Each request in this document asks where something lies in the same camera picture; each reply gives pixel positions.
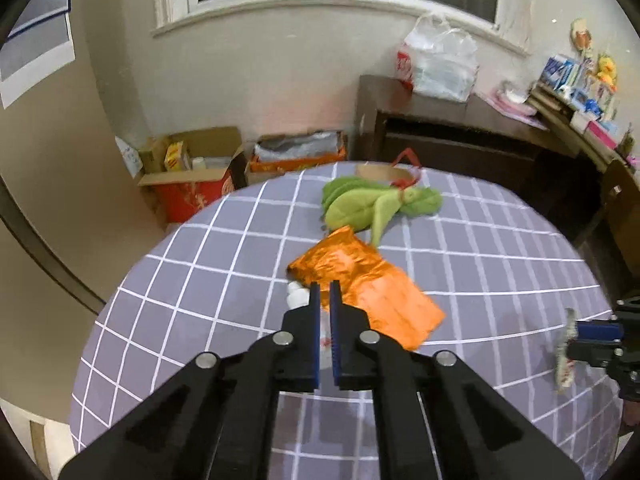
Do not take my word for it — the yellow plush duck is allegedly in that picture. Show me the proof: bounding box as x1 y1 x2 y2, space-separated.
595 55 618 92

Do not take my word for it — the orange-rimmed cardboard box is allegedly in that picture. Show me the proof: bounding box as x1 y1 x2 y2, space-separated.
248 130 348 178

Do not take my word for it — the green plush toy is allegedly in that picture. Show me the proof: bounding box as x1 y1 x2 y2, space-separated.
320 176 444 248

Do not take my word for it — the brown red-handled paper bag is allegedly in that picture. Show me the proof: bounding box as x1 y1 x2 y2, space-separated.
354 148 426 191

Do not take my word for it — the red cardboard box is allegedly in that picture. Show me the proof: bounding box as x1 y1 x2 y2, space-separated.
136 126 247 224

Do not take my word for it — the pink flat box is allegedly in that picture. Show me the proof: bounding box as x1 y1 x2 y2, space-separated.
585 120 621 148

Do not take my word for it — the beige refrigerator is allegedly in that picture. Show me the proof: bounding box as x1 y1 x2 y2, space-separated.
0 0 171 411

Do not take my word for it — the dark wooden cabinet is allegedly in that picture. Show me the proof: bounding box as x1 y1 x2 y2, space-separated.
355 75 616 246

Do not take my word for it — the pink plastic packet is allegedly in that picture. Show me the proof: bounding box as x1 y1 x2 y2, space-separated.
480 82 548 128

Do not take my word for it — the small white carton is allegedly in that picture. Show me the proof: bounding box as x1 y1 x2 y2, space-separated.
116 136 143 178

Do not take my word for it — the wooden stepped shelf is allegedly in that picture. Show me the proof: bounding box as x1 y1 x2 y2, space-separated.
527 82 640 176

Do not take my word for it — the white plastic bag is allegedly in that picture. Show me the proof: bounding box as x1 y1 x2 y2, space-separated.
396 12 479 102

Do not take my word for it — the white tube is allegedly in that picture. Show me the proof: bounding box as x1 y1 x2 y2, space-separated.
286 281 333 361

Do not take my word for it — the orange foil wrapper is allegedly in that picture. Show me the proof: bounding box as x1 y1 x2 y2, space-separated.
286 226 447 352

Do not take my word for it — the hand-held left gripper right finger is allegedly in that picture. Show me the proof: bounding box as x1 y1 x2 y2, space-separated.
330 280 586 480

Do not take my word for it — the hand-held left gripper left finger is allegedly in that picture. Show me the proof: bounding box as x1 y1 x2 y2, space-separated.
59 281 321 480

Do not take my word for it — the blue white box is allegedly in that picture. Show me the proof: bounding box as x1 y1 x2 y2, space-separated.
542 54 583 92

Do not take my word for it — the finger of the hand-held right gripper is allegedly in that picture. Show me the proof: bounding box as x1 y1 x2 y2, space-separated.
567 340 626 367
574 317 626 342

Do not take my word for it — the white red wrapper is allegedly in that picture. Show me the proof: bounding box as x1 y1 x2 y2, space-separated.
552 308 580 391

